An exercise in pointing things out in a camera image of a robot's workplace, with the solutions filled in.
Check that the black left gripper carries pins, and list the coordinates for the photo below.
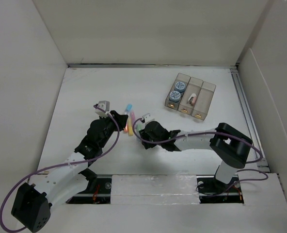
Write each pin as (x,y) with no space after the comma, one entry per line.
(120,119)

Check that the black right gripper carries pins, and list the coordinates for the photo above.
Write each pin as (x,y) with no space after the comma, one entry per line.
(144,135)

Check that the orange highlighter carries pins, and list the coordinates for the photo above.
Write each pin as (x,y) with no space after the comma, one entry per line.
(125,128)

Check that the yellow highlighter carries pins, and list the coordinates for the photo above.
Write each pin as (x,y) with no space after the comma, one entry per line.
(129,126)

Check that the pink highlighter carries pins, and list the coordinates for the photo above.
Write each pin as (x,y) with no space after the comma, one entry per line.
(132,116)

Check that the green highlighter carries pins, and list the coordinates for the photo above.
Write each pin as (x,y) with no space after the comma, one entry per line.
(138,129)

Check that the blue highlighter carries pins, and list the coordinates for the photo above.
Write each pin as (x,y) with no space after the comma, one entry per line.
(127,109)

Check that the blue tape roll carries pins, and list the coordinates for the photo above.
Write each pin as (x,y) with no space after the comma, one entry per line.
(174,96)
(180,86)

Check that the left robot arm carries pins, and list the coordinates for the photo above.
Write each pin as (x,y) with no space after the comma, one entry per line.
(34,203)

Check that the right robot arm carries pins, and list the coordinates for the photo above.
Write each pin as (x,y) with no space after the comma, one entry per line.
(229,144)

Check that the clear three-compartment organizer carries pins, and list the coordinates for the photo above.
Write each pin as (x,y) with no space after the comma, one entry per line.
(204,91)

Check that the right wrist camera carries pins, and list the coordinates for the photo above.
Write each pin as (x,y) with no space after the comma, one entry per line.
(148,117)

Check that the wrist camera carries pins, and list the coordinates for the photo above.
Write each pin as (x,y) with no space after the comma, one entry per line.
(148,117)
(102,108)

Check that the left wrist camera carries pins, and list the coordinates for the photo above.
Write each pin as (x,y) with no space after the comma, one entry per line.
(102,108)

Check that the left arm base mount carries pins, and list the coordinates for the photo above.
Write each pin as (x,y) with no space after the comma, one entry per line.
(98,190)

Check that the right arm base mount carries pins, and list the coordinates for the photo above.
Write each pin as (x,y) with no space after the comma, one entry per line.
(212,191)

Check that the aluminium rail right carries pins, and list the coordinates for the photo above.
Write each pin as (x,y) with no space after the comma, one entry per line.
(262,165)

